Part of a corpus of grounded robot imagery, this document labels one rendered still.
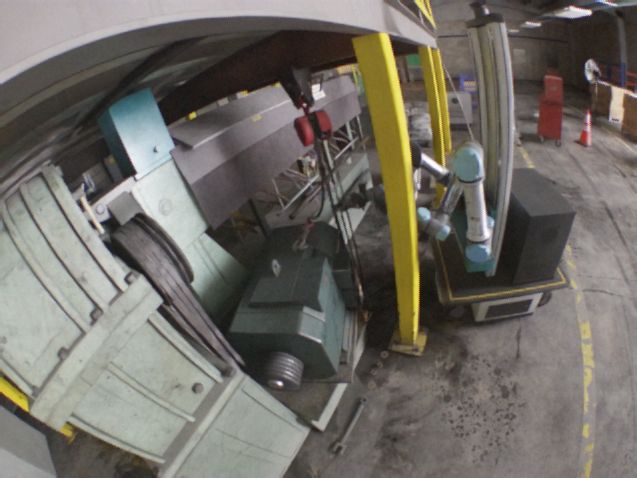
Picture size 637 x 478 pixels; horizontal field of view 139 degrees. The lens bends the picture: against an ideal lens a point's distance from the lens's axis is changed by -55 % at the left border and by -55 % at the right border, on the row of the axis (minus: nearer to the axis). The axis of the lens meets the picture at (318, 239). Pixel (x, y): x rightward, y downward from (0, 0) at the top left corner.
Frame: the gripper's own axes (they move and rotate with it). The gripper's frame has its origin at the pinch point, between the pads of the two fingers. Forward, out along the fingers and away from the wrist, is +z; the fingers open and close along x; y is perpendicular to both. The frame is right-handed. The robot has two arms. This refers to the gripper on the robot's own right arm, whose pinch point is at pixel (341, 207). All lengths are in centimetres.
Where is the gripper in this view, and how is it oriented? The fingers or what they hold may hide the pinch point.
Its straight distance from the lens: 154.3
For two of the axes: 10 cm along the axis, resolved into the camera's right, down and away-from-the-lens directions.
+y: 2.6, 7.8, 5.7
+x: -3.4, -4.7, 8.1
